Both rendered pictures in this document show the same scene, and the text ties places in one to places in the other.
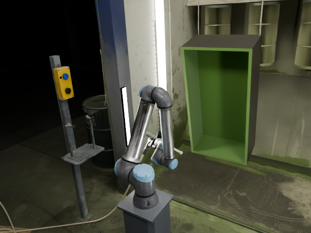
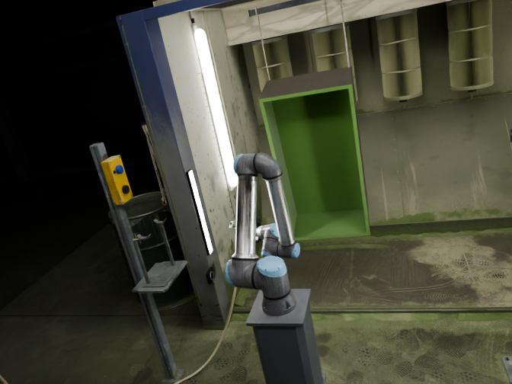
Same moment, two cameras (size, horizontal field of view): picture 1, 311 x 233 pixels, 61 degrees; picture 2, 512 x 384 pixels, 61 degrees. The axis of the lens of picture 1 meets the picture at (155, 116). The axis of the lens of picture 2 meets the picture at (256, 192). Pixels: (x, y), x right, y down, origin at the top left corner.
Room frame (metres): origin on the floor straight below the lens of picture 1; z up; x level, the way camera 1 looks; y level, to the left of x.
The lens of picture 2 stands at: (-0.37, 0.63, 2.03)
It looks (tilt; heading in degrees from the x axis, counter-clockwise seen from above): 20 degrees down; 345
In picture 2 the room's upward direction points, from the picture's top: 12 degrees counter-clockwise
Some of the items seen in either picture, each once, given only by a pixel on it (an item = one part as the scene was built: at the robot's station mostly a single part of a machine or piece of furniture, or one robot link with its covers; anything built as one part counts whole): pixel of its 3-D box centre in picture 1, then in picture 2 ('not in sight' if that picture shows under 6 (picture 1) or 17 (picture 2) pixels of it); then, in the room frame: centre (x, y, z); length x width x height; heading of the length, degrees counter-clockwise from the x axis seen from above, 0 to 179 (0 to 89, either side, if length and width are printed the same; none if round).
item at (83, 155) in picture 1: (82, 137); (156, 251); (2.05, 0.65, 0.95); 0.26 x 0.15 x 0.32; 146
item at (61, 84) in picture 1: (64, 83); (116, 180); (2.10, 0.73, 1.42); 0.12 x 0.06 x 0.26; 146
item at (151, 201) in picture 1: (145, 194); (277, 297); (1.56, 0.10, 0.69); 0.19 x 0.19 x 0.10
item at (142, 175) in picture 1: (143, 178); (271, 275); (1.57, 0.11, 0.83); 0.17 x 0.15 x 0.18; 45
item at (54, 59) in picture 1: (71, 146); (138, 272); (2.14, 0.78, 0.82); 0.06 x 0.06 x 1.64; 56
